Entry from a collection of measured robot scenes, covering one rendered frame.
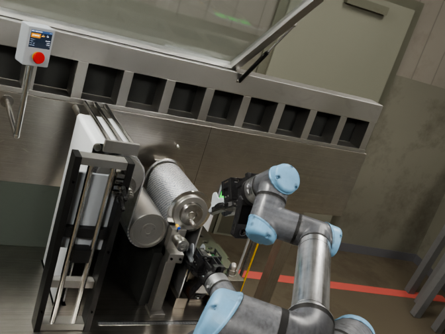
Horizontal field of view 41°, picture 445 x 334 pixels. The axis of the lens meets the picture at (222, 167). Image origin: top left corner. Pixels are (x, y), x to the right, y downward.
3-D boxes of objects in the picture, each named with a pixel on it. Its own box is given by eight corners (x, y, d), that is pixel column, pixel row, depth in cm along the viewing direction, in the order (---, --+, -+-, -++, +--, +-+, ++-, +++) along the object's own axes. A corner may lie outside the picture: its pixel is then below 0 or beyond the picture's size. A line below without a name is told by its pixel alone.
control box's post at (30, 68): (13, 136, 155) (28, 63, 149) (12, 134, 157) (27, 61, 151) (20, 136, 156) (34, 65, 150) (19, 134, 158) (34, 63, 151)
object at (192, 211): (204, 204, 183) (200, 225, 186) (202, 201, 185) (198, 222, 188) (182, 205, 180) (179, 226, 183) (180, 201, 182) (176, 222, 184)
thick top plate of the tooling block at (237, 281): (197, 294, 195) (202, 279, 193) (160, 233, 228) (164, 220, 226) (238, 295, 203) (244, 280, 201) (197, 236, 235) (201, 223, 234)
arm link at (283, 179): (271, 185, 137) (281, 155, 141) (246, 196, 146) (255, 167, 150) (297, 201, 139) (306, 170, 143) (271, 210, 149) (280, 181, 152)
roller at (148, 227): (125, 246, 180) (135, 212, 176) (106, 207, 201) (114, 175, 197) (161, 248, 186) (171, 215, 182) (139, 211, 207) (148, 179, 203)
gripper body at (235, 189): (242, 185, 166) (266, 174, 156) (244, 215, 164) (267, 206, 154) (219, 182, 163) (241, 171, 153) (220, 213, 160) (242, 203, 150)
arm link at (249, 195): (277, 203, 150) (249, 200, 146) (267, 207, 154) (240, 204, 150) (275, 175, 152) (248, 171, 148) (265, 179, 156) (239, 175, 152)
